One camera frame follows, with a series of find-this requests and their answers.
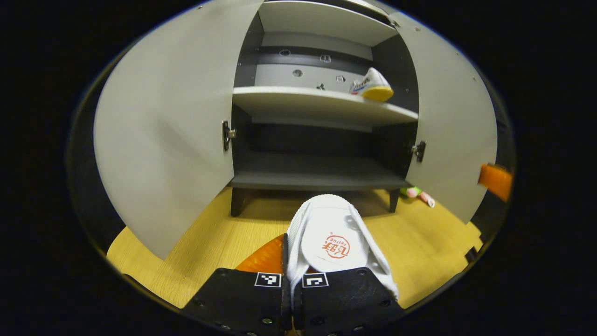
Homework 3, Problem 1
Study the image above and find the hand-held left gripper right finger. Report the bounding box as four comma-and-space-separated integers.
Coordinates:
293, 267, 404, 336

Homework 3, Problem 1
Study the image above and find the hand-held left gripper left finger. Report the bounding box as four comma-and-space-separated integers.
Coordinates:
182, 233, 287, 336

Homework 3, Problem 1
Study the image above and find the white shoe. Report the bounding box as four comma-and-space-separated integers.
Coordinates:
285, 194, 399, 301
350, 68, 395, 102

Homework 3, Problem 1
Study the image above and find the light grey cabinet door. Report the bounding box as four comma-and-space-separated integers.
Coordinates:
389, 12, 499, 224
93, 0, 264, 261

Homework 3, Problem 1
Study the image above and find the dark grey cabinet shelf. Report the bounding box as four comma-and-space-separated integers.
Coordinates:
229, 154, 413, 191

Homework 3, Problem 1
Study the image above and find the white cabinet shelf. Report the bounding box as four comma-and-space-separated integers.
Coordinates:
258, 0, 398, 47
232, 85, 419, 126

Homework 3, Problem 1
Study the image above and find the black backdrop cloth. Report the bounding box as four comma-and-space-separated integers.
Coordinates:
68, 70, 126, 255
469, 189, 511, 243

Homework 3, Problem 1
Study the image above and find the pink and green toy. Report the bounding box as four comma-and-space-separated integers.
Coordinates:
400, 186, 437, 209

